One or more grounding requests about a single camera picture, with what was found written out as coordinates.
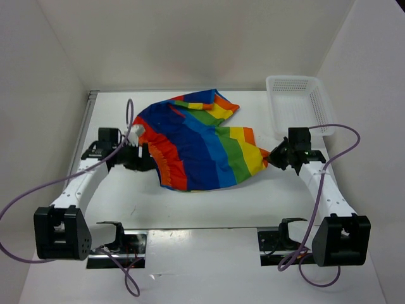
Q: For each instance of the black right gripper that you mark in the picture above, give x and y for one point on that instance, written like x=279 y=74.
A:
x=273 y=158

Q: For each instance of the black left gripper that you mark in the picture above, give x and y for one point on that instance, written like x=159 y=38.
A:
x=142 y=163

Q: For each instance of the rainbow striped shorts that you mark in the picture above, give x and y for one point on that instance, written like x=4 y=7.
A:
x=192 y=149

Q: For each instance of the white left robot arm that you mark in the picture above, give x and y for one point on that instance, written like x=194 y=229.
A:
x=61 y=232

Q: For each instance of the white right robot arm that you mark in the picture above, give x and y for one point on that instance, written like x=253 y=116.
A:
x=335 y=234

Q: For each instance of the white perforated plastic basket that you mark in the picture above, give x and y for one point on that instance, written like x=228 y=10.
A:
x=299 y=101

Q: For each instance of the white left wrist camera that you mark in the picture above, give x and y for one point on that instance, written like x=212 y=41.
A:
x=133 y=134

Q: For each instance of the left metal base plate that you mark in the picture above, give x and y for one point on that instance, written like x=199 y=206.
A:
x=130 y=254

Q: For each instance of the metal base plate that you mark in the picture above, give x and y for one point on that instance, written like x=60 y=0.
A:
x=130 y=254
x=272 y=247

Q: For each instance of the aluminium table edge rail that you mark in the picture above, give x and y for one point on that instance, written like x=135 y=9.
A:
x=91 y=99

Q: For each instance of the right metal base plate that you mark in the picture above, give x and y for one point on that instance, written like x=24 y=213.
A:
x=272 y=247

